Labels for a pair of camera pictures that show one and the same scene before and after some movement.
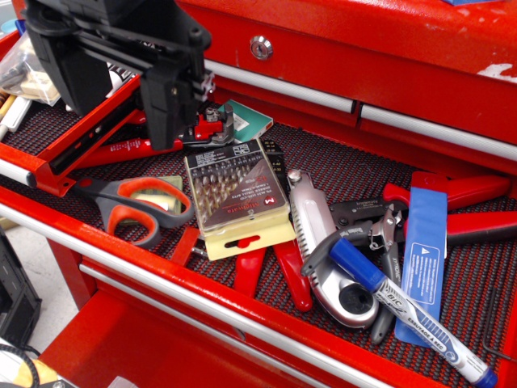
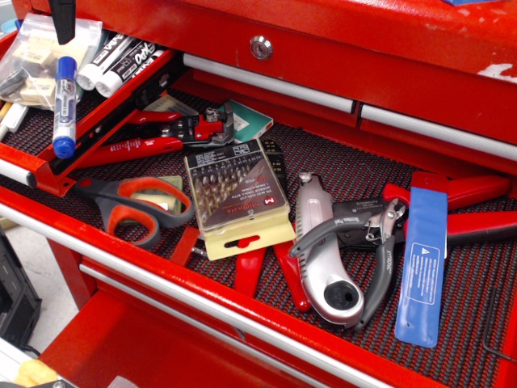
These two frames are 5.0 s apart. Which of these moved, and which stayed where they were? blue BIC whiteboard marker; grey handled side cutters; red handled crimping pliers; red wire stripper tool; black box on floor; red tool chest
Moved: blue BIC whiteboard marker; grey handled side cutters
Stayed: red wire stripper tool; black box on floor; red tool chest; red handled crimping pliers
